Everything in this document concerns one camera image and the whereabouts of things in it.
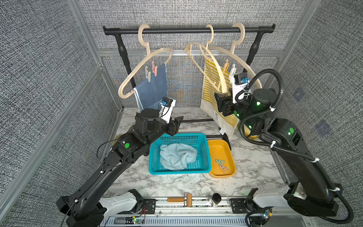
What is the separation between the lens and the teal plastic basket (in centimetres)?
83

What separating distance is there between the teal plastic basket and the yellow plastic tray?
3cm

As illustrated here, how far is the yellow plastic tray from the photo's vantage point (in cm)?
83
